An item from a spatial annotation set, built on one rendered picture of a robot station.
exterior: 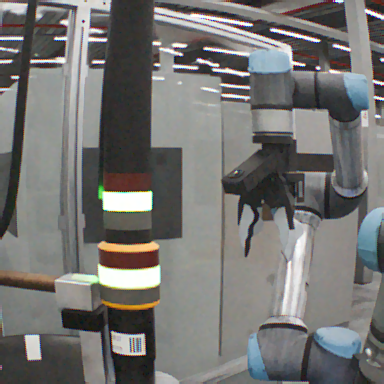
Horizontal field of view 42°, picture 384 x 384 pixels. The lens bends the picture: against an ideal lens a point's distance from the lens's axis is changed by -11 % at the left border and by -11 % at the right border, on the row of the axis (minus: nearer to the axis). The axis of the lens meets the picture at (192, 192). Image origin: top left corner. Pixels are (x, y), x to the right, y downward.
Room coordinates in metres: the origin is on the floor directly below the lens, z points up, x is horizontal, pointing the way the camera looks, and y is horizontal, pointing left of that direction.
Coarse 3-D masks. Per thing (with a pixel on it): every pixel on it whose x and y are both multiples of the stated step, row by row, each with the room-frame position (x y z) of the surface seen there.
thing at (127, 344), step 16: (112, 320) 0.37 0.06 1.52; (128, 320) 0.36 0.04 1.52; (144, 320) 0.37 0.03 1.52; (112, 336) 0.37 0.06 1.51; (128, 336) 0.36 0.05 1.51; (144, 336) 0.37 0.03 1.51; (112, 352) 0.37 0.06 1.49; (128, 352) 0.36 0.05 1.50; (144, 352) 0.37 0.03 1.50; (128, 368) 0.37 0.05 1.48; (144, 368) 0.37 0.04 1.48
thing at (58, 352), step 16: (16, 336) 0.53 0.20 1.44; (48, 336) 0.54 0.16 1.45; (64, 336) 0.54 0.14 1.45; (0, 352) 0.51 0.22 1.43; (16, 352) 0.52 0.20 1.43; (48, 352) 0.52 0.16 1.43; (64, 352) 0.52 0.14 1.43; (80, 352) 0.53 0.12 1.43; (16, 368) 0.50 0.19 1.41; (32, 368) 0.50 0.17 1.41; (48, 368) 0.51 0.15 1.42; (64, 368) 0.51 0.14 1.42; (80, 368) 0.51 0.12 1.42
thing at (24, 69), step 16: (32, 0) 0.39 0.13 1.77; (32, 16) 0.39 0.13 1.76; (32, 32) 0.39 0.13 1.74; (16, 96) 0.39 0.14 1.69; (16, 112) 0.39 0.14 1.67; (16, 128) 0.39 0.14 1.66; (16, 144) 0.39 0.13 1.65; (16, 160) 0.39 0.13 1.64; (16, 176) 0.39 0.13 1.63; (16, 192) 0.39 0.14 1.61; (0, 224) 0.39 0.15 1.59
